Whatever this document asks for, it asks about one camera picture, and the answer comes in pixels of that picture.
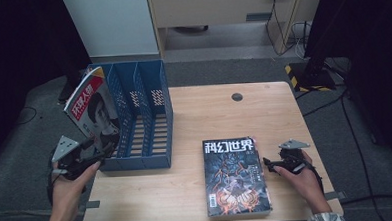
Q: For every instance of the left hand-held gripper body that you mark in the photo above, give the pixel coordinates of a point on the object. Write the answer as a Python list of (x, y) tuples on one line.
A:
[(65, 146)]

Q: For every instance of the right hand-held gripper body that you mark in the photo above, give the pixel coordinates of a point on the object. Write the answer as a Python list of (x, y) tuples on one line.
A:
[(292, 156)]

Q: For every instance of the dark blue cover magazine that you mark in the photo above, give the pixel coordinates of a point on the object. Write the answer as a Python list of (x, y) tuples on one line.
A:
[(235, 179)]

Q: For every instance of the portrait cover magazine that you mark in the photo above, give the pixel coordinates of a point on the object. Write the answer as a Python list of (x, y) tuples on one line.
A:
[(90, 105)]

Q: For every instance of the blue plastic file rack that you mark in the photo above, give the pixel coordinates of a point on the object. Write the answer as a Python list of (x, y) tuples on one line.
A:
[(148, 126)]

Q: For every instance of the person's right hand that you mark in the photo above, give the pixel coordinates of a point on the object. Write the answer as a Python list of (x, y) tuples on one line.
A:
[(307, 184)]

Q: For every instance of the person's left hand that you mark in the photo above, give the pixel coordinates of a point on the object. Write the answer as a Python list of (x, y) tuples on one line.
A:
[(66, 196)]

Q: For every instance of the grey tape strip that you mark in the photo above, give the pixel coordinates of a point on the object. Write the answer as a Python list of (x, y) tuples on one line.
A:
[(92, 204), (334, 195)]

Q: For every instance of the round table grommet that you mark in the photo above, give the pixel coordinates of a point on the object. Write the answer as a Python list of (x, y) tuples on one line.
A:
[(237, 97)]

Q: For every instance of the black stand base striped tape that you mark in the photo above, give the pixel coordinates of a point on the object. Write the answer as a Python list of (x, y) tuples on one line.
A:
[(311, 77)]

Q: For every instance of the black curtain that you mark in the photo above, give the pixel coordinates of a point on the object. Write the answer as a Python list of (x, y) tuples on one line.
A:
[(374, 32), (24, 48)]

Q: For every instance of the white cabinet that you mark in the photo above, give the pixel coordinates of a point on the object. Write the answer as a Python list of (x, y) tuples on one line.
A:
[(113, 24)]

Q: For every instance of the light wooden desk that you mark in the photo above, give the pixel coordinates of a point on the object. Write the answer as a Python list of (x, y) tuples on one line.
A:
[(212, 6)]

